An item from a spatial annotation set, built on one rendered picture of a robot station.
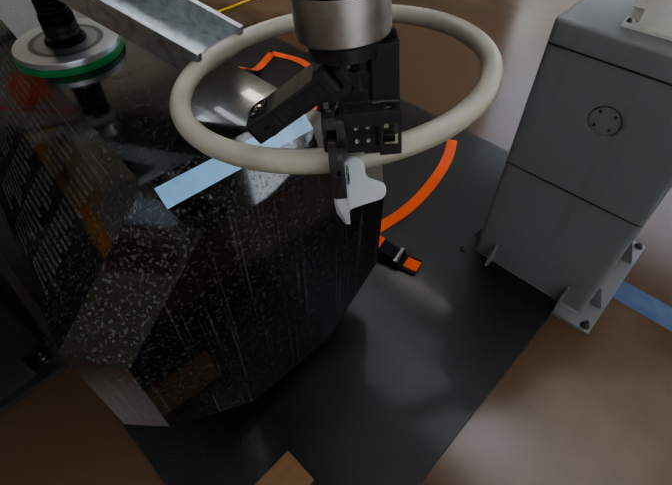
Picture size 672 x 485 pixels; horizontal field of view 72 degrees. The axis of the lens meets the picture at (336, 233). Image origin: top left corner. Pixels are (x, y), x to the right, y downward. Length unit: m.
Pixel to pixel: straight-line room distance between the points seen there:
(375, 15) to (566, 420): 1.30
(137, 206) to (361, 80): 0.45
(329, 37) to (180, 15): 0.58
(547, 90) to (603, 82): 0.13
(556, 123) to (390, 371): 0.82
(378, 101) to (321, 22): 0.10
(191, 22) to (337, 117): 0.53
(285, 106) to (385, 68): 0.11
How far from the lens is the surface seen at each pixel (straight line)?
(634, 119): 1.30
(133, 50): 1.18
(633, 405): 1.65
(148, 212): 0.80
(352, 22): 0.43
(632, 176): 1.37
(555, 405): 1.54
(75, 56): 1.14
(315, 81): 0.48
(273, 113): 0.50
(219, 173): 0.82
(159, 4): 1.01
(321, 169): 0.53
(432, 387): 1.44
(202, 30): 0.95
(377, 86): 0.48
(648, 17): 1.29
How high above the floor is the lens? 1.31
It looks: 48 degrees down
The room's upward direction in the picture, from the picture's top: straight up
